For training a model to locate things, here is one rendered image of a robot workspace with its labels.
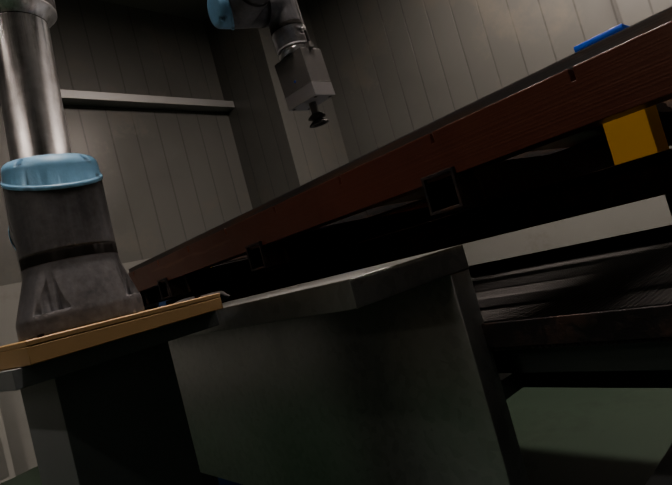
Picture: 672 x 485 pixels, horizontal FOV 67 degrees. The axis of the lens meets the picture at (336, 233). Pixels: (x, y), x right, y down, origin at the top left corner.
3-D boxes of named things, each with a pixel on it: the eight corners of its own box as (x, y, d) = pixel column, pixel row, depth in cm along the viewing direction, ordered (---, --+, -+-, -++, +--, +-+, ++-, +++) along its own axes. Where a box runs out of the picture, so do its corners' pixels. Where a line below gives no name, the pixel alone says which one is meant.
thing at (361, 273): (121, 337, 159) (119, 328, 159) (468, 267, 63) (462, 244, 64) (51, 358, 146) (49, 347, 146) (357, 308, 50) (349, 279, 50)
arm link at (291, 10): (246, -7, 110) (280, -7, 114) (262, 42, 110) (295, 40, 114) (260, -29, 103) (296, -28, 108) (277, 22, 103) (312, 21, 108)
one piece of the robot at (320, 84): (325, 32, 110) (349, 104, 110) (298, 52, 116) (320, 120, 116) (293, 28, 103) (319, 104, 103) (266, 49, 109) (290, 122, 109)
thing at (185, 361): (148, 448, 157) (121, 337, 159) (549, 549, 61) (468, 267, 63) (136, 454, 155) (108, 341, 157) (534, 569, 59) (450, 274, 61)
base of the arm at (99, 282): (39, 337, 57) (21, 250, 57) (4, 345, 67) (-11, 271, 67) (164, 305, 68) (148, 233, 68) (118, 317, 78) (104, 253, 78)
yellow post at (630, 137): (637, 194, 68) (596, 59, 69) (680, 184, 65) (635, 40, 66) (625, 198, 65) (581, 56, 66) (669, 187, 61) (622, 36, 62)
